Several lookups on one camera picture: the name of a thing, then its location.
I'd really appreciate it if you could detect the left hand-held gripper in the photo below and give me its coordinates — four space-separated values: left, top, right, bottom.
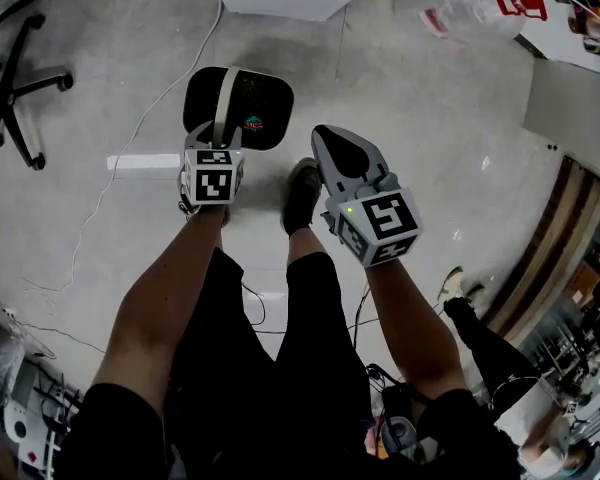
178 120 246 208

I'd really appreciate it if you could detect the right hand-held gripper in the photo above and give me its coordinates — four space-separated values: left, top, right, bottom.
311 124 425 268

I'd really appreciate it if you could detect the black pad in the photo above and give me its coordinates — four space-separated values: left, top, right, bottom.
182 66 296 152

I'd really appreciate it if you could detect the person's right forearm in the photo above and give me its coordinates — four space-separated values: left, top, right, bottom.
366 256 469 402

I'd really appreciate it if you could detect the person's left forearm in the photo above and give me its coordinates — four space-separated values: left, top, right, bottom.
92 204 230 415

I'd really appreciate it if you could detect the person's right shoe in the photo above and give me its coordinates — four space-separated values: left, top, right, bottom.
280 157 324 237

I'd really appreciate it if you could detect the person's right leg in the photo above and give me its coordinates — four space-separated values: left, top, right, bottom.
286 226 328 269

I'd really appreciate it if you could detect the wooden bench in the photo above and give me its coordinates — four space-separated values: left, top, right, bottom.
482 156 600 345

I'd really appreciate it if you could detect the black office chair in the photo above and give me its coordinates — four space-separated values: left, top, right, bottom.
0 13 76 172

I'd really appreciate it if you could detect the person's black clothing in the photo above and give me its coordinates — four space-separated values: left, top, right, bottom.
54 247 524 480

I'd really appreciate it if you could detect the white paper bag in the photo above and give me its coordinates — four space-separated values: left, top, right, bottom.
567 0 600 44

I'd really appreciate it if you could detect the cluttered white workbench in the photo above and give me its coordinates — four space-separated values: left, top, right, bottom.
0 302 84 480

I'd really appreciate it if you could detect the white floor cable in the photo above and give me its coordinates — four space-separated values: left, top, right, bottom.
22 0 224 294

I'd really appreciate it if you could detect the black floor cable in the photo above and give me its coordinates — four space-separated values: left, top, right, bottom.
239 281 382 350

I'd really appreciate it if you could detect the empty clear jug red handle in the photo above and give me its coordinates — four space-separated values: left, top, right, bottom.
394 0 549 45

